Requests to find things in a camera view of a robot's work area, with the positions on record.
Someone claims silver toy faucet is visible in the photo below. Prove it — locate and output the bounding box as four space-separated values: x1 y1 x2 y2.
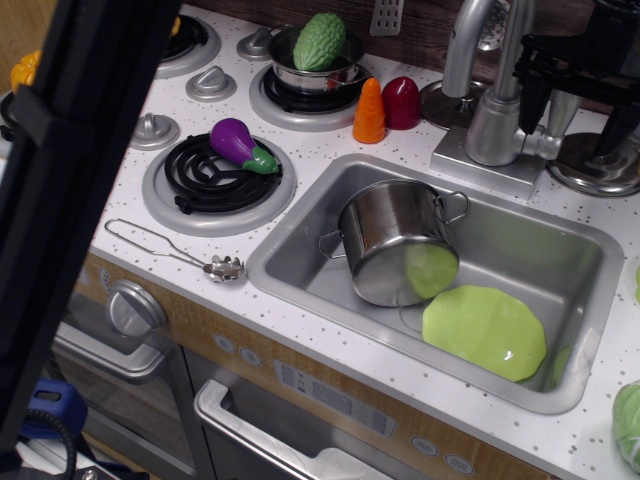
430 0 548 200

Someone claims orange toy carrot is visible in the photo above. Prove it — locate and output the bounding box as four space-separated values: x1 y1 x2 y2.
352 78 386 144

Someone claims grey toy sink basin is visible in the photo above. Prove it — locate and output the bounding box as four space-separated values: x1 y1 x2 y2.
249 154 624 414

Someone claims front black stove burner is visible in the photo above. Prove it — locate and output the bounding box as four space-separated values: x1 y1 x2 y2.
142 134 296 238

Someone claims blue device with cable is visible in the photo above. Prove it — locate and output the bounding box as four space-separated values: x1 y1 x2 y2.
18 377 89 480

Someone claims green plastic plate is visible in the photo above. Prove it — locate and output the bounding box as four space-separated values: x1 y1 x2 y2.
422 285 547 382

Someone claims grey stove knob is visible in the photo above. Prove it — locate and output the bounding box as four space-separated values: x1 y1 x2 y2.
130 113 180 151
185 66 237 103
236 27 272 61

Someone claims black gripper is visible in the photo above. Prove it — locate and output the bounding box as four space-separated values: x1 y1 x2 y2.
514 1 639 156

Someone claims wire handled metal spoon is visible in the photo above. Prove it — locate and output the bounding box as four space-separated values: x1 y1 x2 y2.
104 218 246 283

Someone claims green toy cabbage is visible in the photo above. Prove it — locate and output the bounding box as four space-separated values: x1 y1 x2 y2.
612 381 639 473

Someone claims steel pot in sink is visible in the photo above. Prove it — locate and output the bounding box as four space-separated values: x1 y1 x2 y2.
318 179 470 307

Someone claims silver faucet lever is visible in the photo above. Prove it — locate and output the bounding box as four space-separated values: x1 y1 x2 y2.
521 89 582 161

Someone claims grey oven dial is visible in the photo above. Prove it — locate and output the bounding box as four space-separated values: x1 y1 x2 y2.
105 279 168 338

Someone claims back left stove burner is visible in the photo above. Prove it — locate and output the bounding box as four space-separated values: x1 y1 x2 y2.
155 14 220 79

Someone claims grey stove knob middle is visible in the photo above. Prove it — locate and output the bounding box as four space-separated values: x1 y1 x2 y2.
185 66 237 103

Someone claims hanging metal spatula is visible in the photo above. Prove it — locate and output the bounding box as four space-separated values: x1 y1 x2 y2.
369 0 404 37

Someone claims grey stove knob back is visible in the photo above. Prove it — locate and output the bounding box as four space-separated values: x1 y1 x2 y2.
236 27 272 61

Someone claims back right stove burner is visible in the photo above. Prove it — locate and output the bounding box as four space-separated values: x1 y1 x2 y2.
249 66 370 132

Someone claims dark red toy pepper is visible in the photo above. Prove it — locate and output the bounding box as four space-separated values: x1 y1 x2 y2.
382 76 421 130

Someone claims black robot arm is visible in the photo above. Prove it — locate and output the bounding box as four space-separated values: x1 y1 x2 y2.
1 1 639 473

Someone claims light green toy edge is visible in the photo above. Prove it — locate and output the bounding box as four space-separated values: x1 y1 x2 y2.
634 266 640 305

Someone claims round steel lid right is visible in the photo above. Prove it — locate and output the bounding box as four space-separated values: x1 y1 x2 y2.
547 133 639 197

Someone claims grey stove knob front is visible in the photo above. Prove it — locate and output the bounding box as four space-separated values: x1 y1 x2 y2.
130 113 180 151

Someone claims small steel pan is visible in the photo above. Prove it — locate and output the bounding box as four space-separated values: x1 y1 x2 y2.
268 26 369 94

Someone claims yellow toy vegetable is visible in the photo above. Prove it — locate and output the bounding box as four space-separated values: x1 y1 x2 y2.
10 50 42 94

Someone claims grey dishwasher door handle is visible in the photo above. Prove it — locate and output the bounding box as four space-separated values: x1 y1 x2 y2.
194 380 389 480

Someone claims green toy bitter gourd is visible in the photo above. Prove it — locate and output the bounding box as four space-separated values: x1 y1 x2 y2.
293 12 346 72

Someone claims round steel lid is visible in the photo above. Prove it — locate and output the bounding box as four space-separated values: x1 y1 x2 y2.
420 81 488 130
547 133 639 197

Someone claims grey oven door handle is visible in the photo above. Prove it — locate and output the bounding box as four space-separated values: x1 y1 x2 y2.
54 323 167 385

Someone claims round steel lid left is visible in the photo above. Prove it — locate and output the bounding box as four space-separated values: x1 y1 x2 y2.
420 81 488 130

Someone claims purple toy eggplant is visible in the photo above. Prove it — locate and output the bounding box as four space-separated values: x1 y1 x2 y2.
209 118 280 175

